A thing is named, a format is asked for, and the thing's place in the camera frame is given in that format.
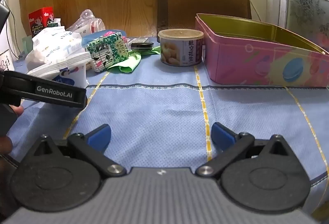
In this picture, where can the brown chair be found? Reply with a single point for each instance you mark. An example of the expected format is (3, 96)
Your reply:
(200, 2)

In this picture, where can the white tissue pack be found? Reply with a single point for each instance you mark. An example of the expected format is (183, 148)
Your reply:
(69, 67)

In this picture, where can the pink knitted item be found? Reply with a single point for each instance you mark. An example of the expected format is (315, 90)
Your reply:
(109, 33)

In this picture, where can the red cereal box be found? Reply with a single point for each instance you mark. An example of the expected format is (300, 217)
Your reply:
(38, 20)

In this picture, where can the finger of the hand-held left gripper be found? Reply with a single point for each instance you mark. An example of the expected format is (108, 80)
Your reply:
(51, 92)

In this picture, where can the frosted glass sliding door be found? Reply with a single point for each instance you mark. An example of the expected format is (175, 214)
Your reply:
(303, 7)

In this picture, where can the green drink carton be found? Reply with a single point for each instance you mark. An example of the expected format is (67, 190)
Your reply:
(54, 23)

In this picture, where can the person's left hand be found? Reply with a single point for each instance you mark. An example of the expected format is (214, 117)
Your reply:
(18, 110)

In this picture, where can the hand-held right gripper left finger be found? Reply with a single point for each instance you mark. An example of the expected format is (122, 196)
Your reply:
(99, 137)

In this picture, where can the green cloth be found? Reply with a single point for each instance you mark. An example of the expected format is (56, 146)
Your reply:
(128, 64)

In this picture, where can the blue striped tablecloth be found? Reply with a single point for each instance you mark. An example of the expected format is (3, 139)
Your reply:
(154, 105)

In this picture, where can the white printed paper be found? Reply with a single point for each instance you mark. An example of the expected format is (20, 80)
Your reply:
(5, 60)

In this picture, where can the pale green plastic container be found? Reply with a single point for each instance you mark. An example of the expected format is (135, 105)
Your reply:
(25, 45)

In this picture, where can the blue plastic container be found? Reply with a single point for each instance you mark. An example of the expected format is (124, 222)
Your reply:
(90, 38)

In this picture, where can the green patterned tissue pack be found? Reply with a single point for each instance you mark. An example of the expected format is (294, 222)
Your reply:
(108, 51)

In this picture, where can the white plastic bag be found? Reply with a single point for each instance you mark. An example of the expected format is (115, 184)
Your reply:
(54, 43)

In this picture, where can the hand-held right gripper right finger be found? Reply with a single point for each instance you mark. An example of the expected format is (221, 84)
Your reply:
(222, 136)

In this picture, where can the pink and yellow cardboard box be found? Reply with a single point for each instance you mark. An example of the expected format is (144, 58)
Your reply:
(244, 64)

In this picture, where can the paper cup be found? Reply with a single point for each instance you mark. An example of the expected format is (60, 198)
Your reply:
(180, 51)

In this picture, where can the small black round tin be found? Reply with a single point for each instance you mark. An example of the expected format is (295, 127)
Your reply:
(141, 46)

